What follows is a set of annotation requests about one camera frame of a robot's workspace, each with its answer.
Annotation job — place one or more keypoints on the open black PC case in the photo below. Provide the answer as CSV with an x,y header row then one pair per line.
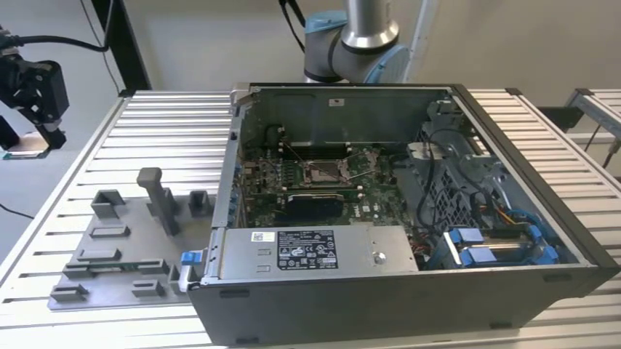
x,y
388,309

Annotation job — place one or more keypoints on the blue case latch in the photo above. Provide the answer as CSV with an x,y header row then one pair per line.
x,y
190,258

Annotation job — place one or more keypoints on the black label on power supply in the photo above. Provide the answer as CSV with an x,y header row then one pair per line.
x,y
307,249

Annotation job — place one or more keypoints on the CPU socket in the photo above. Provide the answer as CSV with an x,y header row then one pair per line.
x,y
321,172

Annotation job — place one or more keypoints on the slatted metal side table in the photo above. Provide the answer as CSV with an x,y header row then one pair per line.
x,y
599,105

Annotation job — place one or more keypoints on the silver power supply unit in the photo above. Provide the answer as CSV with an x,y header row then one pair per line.
x,y
388,251

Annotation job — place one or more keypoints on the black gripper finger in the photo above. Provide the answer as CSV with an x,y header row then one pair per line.
x,y
10,132
51,91

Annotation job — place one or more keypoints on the green motherboard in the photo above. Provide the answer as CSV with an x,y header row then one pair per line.
x,y
373,203

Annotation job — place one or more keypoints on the grey metal disk bay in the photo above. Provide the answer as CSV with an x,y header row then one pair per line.
x,y
452,189

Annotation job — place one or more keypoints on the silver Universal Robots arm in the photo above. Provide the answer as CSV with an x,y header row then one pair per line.
x,y
369,32

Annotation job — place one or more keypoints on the black RAM slot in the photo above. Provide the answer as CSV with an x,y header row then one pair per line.
x,y
316,151
316,145

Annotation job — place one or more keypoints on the silver square CPU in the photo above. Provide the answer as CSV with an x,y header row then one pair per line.
x,y
33,143

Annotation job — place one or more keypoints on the grey plastic parts rack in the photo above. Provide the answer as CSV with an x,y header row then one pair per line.
x,y
126,225

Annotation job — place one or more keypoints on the hard disk in blue carrier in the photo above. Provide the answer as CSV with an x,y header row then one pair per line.
x,y
477,255
469,234

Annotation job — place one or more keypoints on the black frame post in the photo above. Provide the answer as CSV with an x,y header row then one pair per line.
x,y
132,43

